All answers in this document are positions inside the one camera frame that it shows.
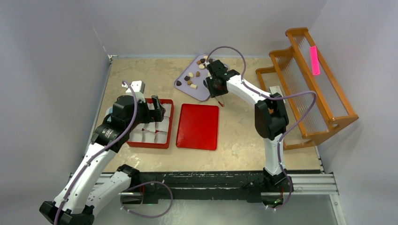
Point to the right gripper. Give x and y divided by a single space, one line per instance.
210 80

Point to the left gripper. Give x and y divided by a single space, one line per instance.
151 115

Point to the black metal tongs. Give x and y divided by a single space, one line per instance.
220 101

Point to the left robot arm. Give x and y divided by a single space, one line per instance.
78 203

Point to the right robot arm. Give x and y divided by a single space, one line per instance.
270 118

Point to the red chocolate box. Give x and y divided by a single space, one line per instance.
154 134

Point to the lavender tray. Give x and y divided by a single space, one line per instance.
198 73

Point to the red box lid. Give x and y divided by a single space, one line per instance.
198 127

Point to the small white carton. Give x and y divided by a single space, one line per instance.
275 89

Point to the pink sticky label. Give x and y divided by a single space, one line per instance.
315 67

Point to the orange wooden rack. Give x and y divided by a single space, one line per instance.
291 70

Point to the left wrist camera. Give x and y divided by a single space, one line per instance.
135 86

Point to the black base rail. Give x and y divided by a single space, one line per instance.
227 185

